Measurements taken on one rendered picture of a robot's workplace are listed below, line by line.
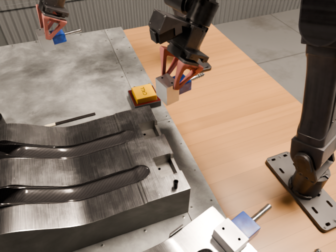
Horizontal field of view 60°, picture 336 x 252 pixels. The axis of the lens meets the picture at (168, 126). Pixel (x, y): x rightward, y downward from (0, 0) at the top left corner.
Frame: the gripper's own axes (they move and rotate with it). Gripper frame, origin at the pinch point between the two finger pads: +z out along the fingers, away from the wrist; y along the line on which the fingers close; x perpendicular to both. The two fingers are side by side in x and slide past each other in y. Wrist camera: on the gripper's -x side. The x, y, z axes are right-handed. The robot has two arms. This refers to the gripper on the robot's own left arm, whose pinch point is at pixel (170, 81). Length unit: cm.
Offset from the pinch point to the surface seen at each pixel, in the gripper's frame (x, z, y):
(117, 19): 92, 30, -185
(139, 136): -8.4, 11.5, 6.5
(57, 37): -12.6, 8.2, -39.7
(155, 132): -2.7, 11.5, 5.0
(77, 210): -24.2, 20.5, 16.0
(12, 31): 16, 65, -201
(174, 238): -11.5, 17.4, 28.8
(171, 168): -5.0, 12.8, 16.0
